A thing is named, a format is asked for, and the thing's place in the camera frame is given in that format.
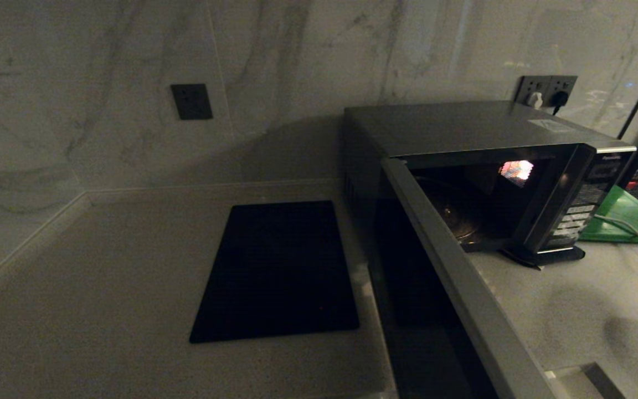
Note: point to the silver black microwave oven body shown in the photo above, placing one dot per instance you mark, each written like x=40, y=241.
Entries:
x=441, y=124

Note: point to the black induction cooktop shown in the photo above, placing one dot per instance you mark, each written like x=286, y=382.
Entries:
x=280, y=271

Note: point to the white power plug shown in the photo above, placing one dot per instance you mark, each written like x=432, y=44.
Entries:
x=534, y=100

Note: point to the black power plug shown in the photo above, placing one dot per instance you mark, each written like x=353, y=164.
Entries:
x=560, y=98

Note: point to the beige cabinet front panel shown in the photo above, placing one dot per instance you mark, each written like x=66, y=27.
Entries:
x=568, y=388

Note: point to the green cutting board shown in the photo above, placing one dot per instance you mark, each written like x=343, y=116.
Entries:
x=634, y=213

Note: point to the single grey wall socket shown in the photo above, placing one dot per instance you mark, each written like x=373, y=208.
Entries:
x=191, y=101

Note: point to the grey paired wall socket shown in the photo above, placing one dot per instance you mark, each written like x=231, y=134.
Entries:
x=532, y=84
x=565, y=83

